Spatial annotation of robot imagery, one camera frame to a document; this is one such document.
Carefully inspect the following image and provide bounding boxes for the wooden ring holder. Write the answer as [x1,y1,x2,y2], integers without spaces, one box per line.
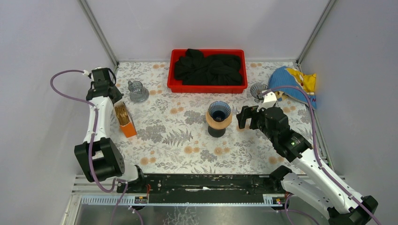
[206,112,232,130]

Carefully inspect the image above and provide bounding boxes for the blue glass dripper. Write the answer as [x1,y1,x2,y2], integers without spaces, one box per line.
[208,101,231,122]

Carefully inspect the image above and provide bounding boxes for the dark red glass carafe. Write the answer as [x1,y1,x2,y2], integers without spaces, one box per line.
[208,126,226,138]

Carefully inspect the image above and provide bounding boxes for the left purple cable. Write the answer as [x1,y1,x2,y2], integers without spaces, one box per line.
[49,69,128,225]

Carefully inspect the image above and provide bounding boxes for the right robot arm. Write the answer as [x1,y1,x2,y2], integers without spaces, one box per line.
[237,106,378,225]

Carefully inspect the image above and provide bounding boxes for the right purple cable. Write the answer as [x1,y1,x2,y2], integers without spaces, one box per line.
[260,85,382,225]

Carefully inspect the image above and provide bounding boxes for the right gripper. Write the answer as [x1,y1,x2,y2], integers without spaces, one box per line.
[236,105,276,143]

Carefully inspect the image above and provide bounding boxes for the purple cable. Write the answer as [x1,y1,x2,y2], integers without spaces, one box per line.
[260,85,382,225]
[49,69,128,225]

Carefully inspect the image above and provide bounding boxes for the grey glass dripper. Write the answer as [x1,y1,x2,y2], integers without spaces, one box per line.
[250,83,268,103]

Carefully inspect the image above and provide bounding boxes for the orange coffee filter box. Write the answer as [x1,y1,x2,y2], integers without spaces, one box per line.
[114,101,137,138]

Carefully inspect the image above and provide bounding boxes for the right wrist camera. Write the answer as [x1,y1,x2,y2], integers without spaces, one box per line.
[257,90,277,112]

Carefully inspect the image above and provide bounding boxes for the black cloth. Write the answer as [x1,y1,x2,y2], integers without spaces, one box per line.
[174,49,243,86]

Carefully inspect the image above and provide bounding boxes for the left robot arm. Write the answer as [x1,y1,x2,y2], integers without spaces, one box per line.
[74,67,146,193]

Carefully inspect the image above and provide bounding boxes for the clear glass carafe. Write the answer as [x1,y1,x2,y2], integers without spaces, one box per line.
[128,81,149,103]

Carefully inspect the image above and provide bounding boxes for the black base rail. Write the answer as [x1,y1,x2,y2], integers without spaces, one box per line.
[117,173,287,205]

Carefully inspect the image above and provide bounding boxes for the blue and yellow cloth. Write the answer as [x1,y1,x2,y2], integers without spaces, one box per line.
[268,66,317,109]

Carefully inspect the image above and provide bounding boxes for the red plastic bin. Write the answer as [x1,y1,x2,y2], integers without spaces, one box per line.
[167,49,248,94]

